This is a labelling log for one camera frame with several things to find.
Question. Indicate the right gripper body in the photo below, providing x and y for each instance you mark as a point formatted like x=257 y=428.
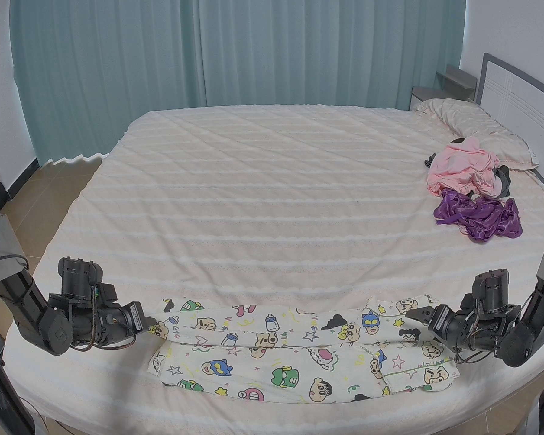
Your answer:
x=443 y=322

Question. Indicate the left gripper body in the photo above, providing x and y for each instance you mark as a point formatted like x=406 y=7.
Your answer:
x=133 y=320

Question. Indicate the white printed pyjama top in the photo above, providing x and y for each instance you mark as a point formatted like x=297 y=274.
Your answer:
x=290 y=360

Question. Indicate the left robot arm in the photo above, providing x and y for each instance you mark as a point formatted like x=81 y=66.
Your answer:
x=36 y=315

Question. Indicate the bed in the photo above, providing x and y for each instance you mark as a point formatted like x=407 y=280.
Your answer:
x=263 y=197

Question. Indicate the purple garment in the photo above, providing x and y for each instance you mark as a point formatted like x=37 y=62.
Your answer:
x=480 y=215

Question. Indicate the dark grey garment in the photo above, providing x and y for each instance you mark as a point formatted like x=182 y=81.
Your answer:
x=503 y=181

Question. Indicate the pink garment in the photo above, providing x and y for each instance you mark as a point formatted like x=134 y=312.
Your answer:
x=458 y=166

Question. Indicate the cream pillow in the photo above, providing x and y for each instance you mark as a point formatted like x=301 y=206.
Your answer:
x=480 y=125

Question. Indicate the grey bedside table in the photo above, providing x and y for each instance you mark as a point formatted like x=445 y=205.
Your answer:
x=453 y=82

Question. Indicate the blue-green curtain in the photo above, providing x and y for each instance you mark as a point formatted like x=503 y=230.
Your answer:
x=331 y=39
x=109 y=61

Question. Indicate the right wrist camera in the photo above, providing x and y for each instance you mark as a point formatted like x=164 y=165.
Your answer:
x=492 y=288

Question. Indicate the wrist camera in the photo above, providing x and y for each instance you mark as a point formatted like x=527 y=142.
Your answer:
x=79 y=279
x=492 y=288

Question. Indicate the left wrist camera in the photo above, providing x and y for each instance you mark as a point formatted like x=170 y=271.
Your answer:
x=79 y=279

